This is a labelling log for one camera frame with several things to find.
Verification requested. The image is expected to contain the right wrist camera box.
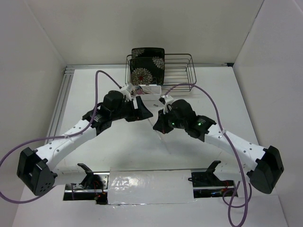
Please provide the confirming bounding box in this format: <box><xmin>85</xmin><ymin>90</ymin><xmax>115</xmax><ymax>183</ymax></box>
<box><xmin>159</xmin><ymin>95</ymin><xmax>175</xmax><ymax>114</ymax></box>

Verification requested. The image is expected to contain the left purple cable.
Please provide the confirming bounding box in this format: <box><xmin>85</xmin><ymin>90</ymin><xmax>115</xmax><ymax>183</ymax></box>
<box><xmin>0</xmin><ymin>70</ymin><xmax>124</xmax><ymax>204</ymax></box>

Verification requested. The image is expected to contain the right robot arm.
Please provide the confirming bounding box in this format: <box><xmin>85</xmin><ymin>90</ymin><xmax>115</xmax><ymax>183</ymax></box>
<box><xmin>153</xmin><ymin>95</ymin><xmax>284</xmax><ymax>194</ymax></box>

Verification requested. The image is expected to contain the rear black floral plate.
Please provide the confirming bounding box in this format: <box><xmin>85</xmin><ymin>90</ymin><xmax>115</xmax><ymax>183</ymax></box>
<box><xmin>131</xmin><ymin>47</ymin><xmax>165</xmax><ymax>59</ymax></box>

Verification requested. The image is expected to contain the black floral plate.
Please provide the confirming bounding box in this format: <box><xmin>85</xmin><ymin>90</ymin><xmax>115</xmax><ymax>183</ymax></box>
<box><xmin>131</xmin><ymin>47</ymin><xmax>165</xmax><ymax>59</ymax></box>
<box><xmin>129</xmin><ymin>57</ymin><xmax>165</xmax><ymax>85</ymax></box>

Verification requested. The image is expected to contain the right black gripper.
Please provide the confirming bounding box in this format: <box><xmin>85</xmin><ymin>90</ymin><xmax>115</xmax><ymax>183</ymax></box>
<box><xmin>153</xmin><ymin>107</ymin><xmax>187</xmax><ymax>134</ymax></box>

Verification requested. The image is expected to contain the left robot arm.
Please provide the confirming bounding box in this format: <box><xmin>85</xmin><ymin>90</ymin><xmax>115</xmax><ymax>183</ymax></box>
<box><xmin>17</xmin><ymin>91</ymin><xmax>153</xmax><ymax>196</ymax></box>

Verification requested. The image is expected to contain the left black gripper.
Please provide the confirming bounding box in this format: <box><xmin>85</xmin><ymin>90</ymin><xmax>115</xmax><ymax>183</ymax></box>
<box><xmin>110</xmin><ymin>96</ymin><xmax>152</xmax><ymax>122</ymax></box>

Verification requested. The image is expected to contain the white cutlery caddy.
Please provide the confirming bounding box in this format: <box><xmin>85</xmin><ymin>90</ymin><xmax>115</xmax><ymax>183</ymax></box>
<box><xmin>134</xmin><ymin>85</ymin><xmax>162</xmax><ymax>101</ymax></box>

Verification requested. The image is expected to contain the front black floral plate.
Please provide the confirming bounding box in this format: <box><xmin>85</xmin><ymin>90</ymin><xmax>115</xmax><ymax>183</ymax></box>
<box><xmin>129</xmin><ymin>57</ymin><xmax>165</xmax><ymax>85</ymax></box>

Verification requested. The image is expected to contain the grey wire dish rack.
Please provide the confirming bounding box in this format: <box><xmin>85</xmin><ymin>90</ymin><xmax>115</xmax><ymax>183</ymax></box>
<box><xmin>124</xmin><ymin>53</ymin><xmax>196</xmax><ymax>95</ymax></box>

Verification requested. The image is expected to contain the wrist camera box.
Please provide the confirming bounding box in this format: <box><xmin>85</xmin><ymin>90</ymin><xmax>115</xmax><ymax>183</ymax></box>
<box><xmin>120</xmin><ymin>83</ymin><xmax>134</xmax><ymax>99</ymax></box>
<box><xmin>159</xmin><ymin>95</ymin><xmax>175</xmax><ymax>114</ymax></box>

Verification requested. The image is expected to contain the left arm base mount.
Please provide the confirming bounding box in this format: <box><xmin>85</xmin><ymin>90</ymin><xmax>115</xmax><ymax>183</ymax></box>
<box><xmin>63</xmin><ymin>163</ymin><xmax>109</xmax><ymax>205</ymax></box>

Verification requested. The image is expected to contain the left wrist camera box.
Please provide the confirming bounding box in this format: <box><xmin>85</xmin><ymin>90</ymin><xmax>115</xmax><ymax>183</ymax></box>
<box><xmin>120</xmin><ymin>83</ymin><xmax>134</xmax><ymax>99</ymax></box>

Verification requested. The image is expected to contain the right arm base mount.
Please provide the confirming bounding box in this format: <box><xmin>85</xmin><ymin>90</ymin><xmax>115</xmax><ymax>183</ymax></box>
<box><xmin>187</xmin><ymin>161</ymin><xmax>235</xmax><ymax>198</ymax></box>

